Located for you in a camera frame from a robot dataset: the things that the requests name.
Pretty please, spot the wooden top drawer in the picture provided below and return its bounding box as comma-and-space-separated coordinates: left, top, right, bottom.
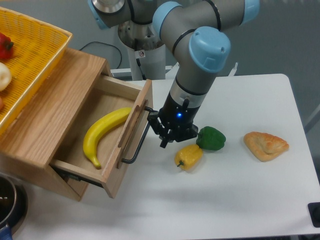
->
50, 76, 153, 198

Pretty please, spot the white onion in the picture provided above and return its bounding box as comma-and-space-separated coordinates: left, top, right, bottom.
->
0, 63, 12, 91

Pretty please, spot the yellow banana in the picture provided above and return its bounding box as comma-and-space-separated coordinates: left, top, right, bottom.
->
82, 107, 132, 169

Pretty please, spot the red bell pepper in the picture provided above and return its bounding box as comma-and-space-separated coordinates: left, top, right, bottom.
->
0, 33, 14, 59

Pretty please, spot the dark metal pot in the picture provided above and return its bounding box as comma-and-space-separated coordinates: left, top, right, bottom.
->
0, 174, 29, 240

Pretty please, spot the wooden drawer cabinet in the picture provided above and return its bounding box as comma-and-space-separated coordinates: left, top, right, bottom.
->
0, 47, 112, 202

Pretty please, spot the toasted bread piece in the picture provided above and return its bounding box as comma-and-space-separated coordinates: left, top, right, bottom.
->
243, 131, 290, 162

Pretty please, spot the black cable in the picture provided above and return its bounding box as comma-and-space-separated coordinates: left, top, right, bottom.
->
79, 41, 123, 71

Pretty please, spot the black corner device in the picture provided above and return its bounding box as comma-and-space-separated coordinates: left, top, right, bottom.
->
307, 202, 320, 228

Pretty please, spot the yellow plastic basket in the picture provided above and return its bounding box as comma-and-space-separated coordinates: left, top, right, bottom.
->
0, 7, 73, 133

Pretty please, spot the yellow bell pepper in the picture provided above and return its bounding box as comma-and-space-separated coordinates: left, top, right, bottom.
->
174, 144, 203, 171

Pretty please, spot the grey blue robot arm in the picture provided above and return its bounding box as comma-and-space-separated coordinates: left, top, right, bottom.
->
88, 0, 260, 148

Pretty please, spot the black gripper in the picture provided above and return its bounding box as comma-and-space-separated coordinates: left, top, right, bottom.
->
147, 94, 200, 148

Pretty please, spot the green bell pepper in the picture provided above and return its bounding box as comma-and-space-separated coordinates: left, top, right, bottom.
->
196, 126, 226, 151

